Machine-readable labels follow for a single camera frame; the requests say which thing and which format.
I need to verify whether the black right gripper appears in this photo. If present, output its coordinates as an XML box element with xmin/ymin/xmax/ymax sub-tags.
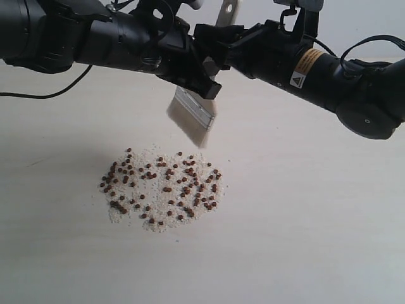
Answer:
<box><xmin>193</xmin><ymin>20</ymin><xmax>305</xmax><ymax>84</ymax></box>

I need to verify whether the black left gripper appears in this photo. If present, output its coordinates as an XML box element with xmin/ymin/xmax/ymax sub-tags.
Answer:
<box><xmin>139</xmin><ymin>6</ymin><xmax>221</xmax><ymax>99</ymax></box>

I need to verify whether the white wooden brush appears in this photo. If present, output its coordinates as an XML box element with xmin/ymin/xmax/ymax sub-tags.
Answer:
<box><xmin>166</xmin><ymin>0</ymin><xmax>241</xmax><ymax>149</ymax></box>

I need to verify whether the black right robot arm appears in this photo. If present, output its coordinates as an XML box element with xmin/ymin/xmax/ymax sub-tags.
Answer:
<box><xmin>194</xmin><ymin>20</ymin><xmax>404</xmax><ymax>139</ymax></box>

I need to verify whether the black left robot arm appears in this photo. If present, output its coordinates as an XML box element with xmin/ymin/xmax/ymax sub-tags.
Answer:
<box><xmin>1</xmin><ymin>1</ymin><xmax>221</xmax><ymax>99</ymax></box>

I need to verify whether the pile of grains and pellets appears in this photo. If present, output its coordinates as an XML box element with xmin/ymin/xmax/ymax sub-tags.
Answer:
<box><xmin>96</xmin><ymin>145</ymin><xmax>229</xmax><ymax>233</ymax></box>

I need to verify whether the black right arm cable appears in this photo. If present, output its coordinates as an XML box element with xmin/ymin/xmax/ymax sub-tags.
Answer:
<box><xmin>278</xmin><ymin>6</ymin><xmax>405</xmax><ymax>77</ymax></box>

